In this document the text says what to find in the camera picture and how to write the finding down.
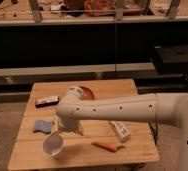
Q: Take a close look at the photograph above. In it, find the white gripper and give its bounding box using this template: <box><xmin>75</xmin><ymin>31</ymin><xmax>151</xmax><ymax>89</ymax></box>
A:
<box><xmin>58</xmin><ymin>118</ymin><xmax>84</xmax><ymax>136</ymax></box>

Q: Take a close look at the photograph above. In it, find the white ceramic cup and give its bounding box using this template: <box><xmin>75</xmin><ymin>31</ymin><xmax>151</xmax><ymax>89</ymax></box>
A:
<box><xmin>42</xmin><ymin>132</ymin><xmax>64</xmax><ymax>159</ymax></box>

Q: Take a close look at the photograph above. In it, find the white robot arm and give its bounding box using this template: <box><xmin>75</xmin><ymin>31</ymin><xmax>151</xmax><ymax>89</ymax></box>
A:
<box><xmin>56</xmin><ymin>86</ymin><xmax>188</xmax><ymax>171</ymax></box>

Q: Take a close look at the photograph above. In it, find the orange ceramic bowl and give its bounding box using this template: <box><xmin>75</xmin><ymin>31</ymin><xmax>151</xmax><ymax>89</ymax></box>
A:
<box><xmin>81</xmin><ymin>86</ymin><xmax>95</xmax><ymax>100</ymax></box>

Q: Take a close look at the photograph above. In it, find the blue sponge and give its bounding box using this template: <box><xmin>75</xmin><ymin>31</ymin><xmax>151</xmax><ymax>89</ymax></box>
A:
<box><xmin>33</xmin><ymin>120</ymin><xmax>54</xmax><ymax>134</ymax></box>

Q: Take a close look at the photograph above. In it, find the wooden table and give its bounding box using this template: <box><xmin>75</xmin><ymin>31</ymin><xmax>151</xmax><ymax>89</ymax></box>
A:
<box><xmin>8</xmin><ymin>82</ymin><xmax>159</xmax><ymax>171</ymax></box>

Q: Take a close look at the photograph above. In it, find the orange toy carrot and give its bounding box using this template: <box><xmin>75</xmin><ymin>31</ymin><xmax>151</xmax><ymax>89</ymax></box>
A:
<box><xmin>92</xmin><ymin>141</ymin><xmax>124</xmax><ymax>152</ymax></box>

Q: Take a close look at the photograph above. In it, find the white glue bottle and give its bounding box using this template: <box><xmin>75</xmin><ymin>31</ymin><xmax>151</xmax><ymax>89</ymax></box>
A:
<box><xmin>109</xmin><ymin>121</ymin><xmax>130</xmax><ymax>142</ymax></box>

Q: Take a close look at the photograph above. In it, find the black box on shelf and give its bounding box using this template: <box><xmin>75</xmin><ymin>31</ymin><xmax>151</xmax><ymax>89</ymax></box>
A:
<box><xmin>152</xmin><ymin>45</ymin><xmax>188</xmax><ymax>74</ymax></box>

